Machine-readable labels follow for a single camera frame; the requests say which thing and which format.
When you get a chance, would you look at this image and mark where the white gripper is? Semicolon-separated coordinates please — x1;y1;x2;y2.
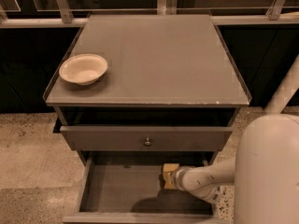
164;166;190;191

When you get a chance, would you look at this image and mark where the yellow wavy sponge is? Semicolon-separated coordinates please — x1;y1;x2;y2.
163;163;179;178

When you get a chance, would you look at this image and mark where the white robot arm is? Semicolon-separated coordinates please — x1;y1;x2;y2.
163;114;299;224

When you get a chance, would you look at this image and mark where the round metal drawer knob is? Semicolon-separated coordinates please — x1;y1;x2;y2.
144;137;151;147

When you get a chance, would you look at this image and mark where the grey open middle drawer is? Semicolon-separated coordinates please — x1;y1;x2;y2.
63;152;228;224

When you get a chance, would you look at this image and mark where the grey upper drawer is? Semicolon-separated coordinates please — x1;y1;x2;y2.
60;126;232;151

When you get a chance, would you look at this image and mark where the grey cabinet with glass top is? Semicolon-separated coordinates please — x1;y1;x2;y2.
45;15;251;161

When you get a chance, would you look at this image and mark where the white paper bowl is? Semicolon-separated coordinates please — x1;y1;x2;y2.
59;54;107;86

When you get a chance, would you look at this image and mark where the white diagonal support pole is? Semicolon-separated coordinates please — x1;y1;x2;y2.
264;55;299;114

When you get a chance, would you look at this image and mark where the metal window frame rail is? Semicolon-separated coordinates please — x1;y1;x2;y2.
0;0;299;28

